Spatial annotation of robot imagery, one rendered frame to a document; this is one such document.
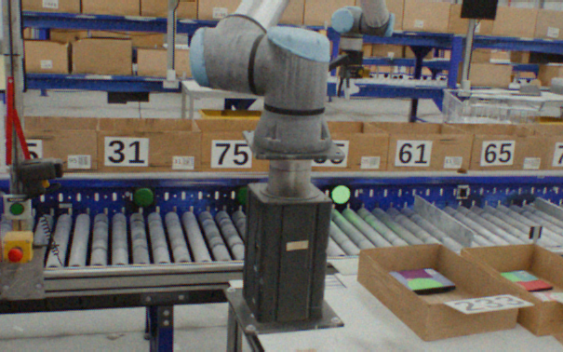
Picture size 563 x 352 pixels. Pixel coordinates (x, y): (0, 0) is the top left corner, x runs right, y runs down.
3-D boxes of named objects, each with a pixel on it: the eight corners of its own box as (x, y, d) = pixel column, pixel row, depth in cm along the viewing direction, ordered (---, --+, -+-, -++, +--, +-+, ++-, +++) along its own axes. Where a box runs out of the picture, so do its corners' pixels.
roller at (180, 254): (176, 277, 199) (177, 262, 197) (164, 223, 247) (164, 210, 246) (193, 276, 200) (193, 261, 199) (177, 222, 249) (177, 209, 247)
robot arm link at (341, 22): (359, 9, 238) (368, 10, 250) (329, 6, 242) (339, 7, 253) (356, 34, 241) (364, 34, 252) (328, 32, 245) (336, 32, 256)
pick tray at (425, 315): (423, 342, 157) (428, 304, 155) (355, 279, 192) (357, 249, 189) (516, 329, 167) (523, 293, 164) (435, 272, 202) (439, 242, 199)
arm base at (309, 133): (339, 153, 152) (343, 112, 149) (261, 154, 148) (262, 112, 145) (318, 131, 170) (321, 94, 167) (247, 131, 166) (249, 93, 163)
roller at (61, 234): (44, 282, 189) (44, 266, 188) (59, 224, 238) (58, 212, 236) (61, 281, 190) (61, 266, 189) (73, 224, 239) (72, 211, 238)
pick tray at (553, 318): (536, 337, 163) (542, 302, 160) (455, 277, 198) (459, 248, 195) (623, 327, 171) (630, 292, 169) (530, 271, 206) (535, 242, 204)
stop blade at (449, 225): (468, 255, 227) (472, 231, 224) (412, 214, 270) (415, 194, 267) (470, 255, 227) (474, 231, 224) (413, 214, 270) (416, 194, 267)
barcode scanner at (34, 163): (67, 196, 175) (60, 159, 172) (21, 202, 172) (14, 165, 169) (68, 189, 181) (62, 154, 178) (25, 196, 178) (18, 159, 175)
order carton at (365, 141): (296, 173, 260) (299, 132, 256) (278, 156, 288) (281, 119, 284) (386, 173, 270) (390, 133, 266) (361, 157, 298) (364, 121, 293)
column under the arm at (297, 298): (344, 327, 163) (355, 203, 154) (245, 336, 155) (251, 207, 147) (311, 285, 187) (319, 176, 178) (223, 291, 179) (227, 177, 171)
